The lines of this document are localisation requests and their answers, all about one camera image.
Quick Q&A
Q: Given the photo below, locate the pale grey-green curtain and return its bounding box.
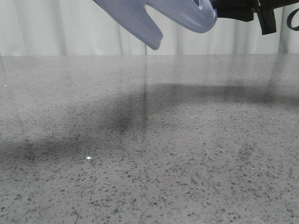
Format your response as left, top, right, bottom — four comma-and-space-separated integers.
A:
0, 0, 299, 56

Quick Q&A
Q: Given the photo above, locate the light blue slipper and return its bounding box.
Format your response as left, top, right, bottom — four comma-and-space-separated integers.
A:
95, 0, 163, 50
146, 0, 218, 33

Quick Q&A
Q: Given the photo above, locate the black cable loop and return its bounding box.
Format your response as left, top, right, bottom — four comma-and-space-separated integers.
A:
287, 8, 299, 32

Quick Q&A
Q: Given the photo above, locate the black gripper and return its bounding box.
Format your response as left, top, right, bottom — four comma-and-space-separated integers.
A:
210, 0, 298, 35

